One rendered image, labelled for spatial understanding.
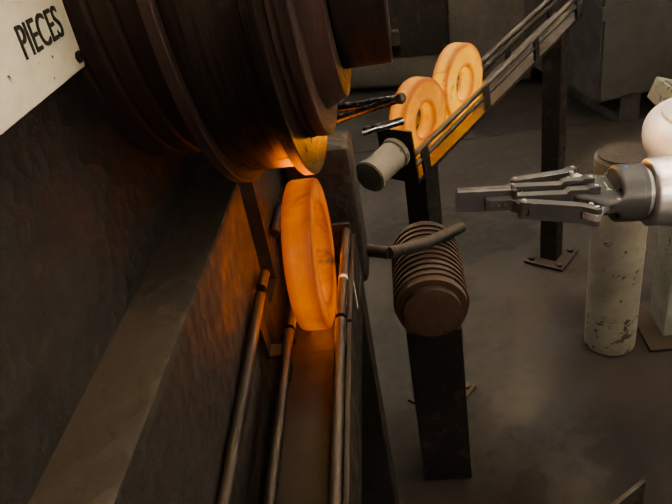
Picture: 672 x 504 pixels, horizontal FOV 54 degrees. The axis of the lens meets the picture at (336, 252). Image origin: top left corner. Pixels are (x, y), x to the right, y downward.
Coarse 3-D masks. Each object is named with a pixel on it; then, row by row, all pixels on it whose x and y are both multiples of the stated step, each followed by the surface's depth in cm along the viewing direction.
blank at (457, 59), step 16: (448, 48) 127; (464, 48) 128; (448, 64) 125; (464, 64) 129; (480, 64) 134; (448, 80) 126; (464, 80) 134; (480, 80) 136; (448, 96) 127; (464, 96) 134; (448, 112) 129
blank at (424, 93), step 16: (416, 80) 119; (432, 80) 121; (416, 96) 118; (432, 96) 122; (400, 112) 117; (416, 112) 119; (432, 112) 124; (400, 128) 117; (432, 128) 125; (416, 144) 122
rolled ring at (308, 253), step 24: (288, 192) 75; (312, 192) 75; (288, 216) 72; (312, 216) 74; (288, 240) 71; (312, 240) 72; (288, 264) 71; (312, 264) 71; (288, 288) 72; (312, 288) 72; (336, 288) 87; (312, 312) 74
